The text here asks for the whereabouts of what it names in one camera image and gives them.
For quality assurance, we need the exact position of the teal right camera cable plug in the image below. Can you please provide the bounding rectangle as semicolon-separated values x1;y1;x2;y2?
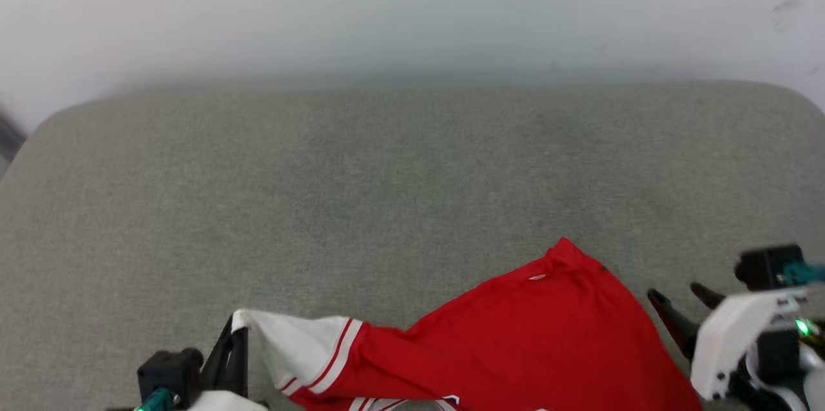
781;262;825;287

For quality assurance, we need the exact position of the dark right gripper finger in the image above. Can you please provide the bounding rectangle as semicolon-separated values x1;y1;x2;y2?
647;288;701;361
690;282;726;311

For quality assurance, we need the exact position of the grey fabric sofa cushion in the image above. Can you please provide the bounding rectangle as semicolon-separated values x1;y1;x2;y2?
0;81;825;411

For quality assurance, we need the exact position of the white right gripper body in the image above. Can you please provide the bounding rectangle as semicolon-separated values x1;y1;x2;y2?
691;288;825;411

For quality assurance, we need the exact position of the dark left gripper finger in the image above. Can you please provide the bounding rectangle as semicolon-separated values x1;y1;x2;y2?
231;327;249;398
201;315;235;393

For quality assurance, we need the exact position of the teal camera cable plug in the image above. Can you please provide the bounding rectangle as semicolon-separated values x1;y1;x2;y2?
781;262;825;287
134;388;179;411

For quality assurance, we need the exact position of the teal left camera cable plug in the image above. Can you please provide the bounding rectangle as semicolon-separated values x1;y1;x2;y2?
134;388;179;411

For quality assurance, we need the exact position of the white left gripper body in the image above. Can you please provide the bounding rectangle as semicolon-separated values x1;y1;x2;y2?
184;390;269;411

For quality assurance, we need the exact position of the red and white shirt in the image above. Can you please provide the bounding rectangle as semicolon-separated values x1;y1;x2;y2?
232;237;703;411

